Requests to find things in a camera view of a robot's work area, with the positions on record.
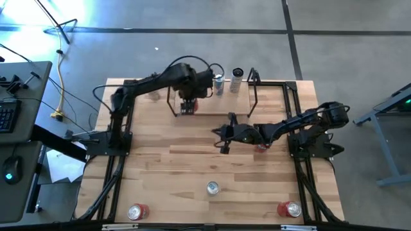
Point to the black keyboard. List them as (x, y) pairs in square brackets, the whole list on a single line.
[(8, 117)]

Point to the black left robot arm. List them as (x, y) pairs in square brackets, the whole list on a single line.
[(144, 85)]

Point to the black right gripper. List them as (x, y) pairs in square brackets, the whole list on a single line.
[(241, 134)]

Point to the black aluminium table frame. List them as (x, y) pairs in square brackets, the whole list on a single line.
[(291, 86)]

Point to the black computer mouse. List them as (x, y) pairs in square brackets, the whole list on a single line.
[(13, 168)]

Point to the black floor stand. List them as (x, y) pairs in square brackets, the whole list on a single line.
[(64, 36)]

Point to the tall white can black lid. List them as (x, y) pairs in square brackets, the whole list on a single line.
[(236, 86), (154, 96)]

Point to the blue silver Red Bull can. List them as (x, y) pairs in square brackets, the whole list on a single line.
[(219, 88), (212, 187)]

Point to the grey desk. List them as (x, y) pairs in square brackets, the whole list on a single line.
[(35, 96)]

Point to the black desk clamp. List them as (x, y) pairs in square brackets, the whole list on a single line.
[(14, 85)]

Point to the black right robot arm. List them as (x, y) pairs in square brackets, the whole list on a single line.
[(298, 123)]

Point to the black desk foot bar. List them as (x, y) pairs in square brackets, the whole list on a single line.
[(57, 144)]

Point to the white paper sheet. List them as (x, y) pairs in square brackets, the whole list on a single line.
[(61, 167)]

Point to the silver metal bracket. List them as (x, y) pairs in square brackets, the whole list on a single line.
[(298, 228), (118, 227)]

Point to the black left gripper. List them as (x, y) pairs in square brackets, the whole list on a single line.
[(192, 93)]

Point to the wooden shelf black metal frame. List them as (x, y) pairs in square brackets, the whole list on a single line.
[(224, 104)]

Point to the red Fanta can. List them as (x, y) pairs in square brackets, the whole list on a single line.
[(143, 211), (261, 148)]

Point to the blue-grey metal table frame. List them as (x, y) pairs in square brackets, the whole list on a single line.
[(398, 179)]

